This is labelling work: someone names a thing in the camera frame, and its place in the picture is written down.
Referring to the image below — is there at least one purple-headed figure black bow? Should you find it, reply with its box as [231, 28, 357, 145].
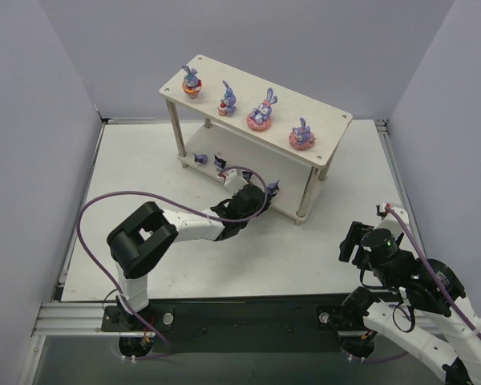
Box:
[266, 180, 280, 197]

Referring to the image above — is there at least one black imp figure front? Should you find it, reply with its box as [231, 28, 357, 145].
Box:
[213, 155, 227, 172]

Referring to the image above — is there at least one purple imp figure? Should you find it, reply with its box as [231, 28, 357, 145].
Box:
[193, 153, 208, 166]

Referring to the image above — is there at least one large bunny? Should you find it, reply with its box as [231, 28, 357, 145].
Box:
[246, 87, 277, 132]

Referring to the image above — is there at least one purple bunny with red cake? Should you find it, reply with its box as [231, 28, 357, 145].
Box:
[218, 80, 236, 117]

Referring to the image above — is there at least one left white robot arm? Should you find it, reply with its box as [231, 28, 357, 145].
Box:
[107, 184, 272, 314]

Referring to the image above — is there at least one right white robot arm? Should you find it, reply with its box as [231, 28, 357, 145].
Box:
[337, 221, 481, 384]

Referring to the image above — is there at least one light wooden two-tier shelf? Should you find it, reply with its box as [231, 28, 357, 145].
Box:
[160, 55, 353, 225]

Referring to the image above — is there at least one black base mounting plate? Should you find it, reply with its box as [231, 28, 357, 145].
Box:
[101, 294, 376, 357]

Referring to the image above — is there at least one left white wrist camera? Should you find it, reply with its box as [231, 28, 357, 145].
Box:
[217, 168, 248, 194]

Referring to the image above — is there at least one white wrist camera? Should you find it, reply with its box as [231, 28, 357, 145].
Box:
[217, 168, 248, 194]
[375, 203, 410, 238]

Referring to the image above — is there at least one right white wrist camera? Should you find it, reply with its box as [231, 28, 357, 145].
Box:
[375, 203, 410, 238]

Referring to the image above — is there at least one black loop cable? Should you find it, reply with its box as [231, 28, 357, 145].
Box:
[391, 304, 417, 333]

